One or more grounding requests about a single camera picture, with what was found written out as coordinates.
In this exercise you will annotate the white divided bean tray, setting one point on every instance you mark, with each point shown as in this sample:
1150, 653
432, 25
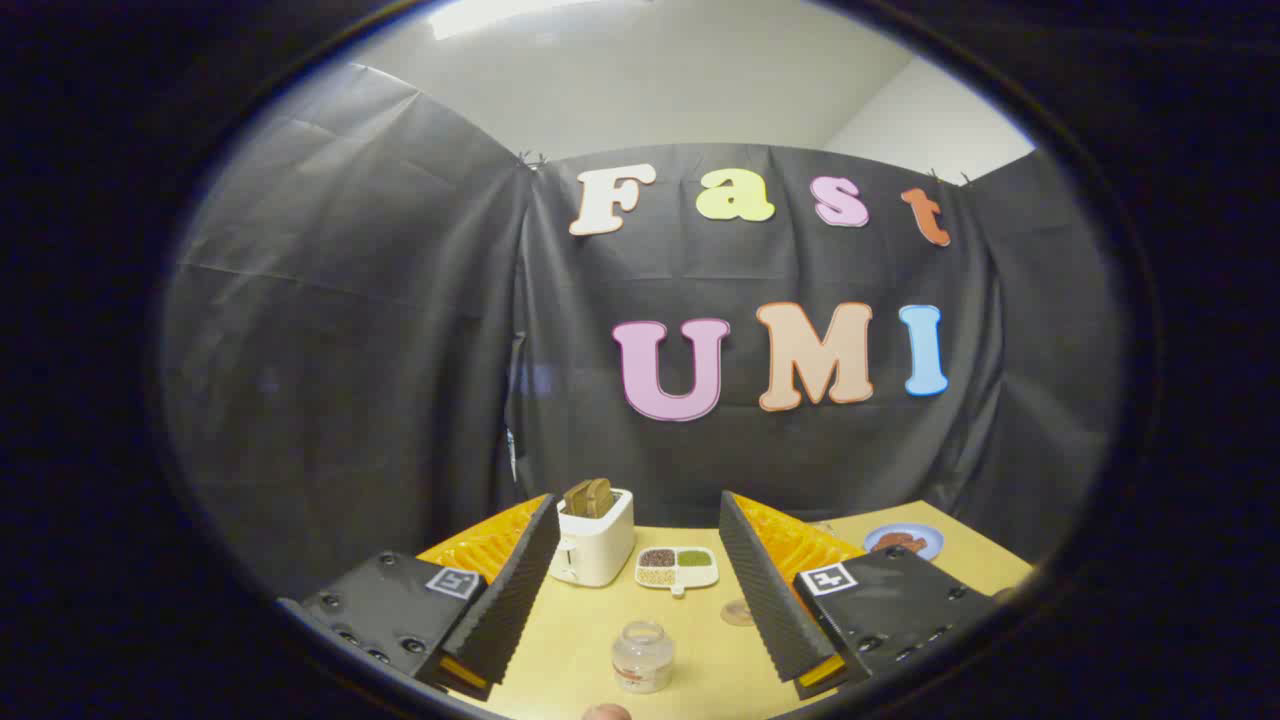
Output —
677, 577

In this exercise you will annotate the clear juice bottle red label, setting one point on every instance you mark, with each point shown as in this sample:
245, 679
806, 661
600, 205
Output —
643, 660

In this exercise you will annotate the wooden table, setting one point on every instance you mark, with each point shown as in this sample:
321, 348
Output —
720, 660

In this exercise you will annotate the white toaster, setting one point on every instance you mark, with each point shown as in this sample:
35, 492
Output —
595, 550

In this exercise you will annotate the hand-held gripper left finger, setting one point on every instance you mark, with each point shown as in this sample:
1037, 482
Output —
510, 600

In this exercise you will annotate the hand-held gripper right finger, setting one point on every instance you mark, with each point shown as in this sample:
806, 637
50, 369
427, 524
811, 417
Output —
765, 590

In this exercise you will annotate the blue plate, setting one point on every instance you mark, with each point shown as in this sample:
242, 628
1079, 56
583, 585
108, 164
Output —
932, 545

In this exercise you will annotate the brown bread slice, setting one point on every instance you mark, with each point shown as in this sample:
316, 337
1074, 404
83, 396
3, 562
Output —
575, 500
602, 497

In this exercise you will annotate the brown meat slice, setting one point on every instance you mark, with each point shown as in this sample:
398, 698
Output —
910, 541
884, 547

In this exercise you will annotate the round wooden coaster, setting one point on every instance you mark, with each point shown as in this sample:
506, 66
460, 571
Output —
737, 613

